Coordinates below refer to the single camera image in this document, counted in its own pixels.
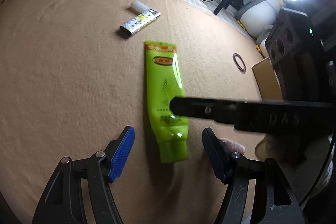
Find small pink white bottle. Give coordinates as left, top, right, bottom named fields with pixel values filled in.
left=221, top=138, right=245, bottom=155

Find green cream tube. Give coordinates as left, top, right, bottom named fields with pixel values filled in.
left=144, top=40, right=189, bottom=164

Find white gloved right hand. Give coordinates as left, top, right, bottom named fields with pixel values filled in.
left=255, top=134, right=334, bottom=202

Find brown cardboard box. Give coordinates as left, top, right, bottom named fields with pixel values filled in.
left=252, top=57, right=282, bottom=101

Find small plush penguin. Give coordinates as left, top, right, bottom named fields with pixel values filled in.
left=256, top=31, right=270, bottom=58

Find large plush penguin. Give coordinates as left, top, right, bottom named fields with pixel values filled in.
left=235, top=0, right=285, bottom=39

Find patterned lighter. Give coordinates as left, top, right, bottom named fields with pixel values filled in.
left=120, top=9, right=161, bottom=36

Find small white cap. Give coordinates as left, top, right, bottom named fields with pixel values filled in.
left=130, top=1, right=150, bottom=14

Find brown hair ties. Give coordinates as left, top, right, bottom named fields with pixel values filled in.
left=232, top=53, right=247, bottom=75

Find black camera box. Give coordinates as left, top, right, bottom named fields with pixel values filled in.
left=265, top=8, right=335, bottom=103

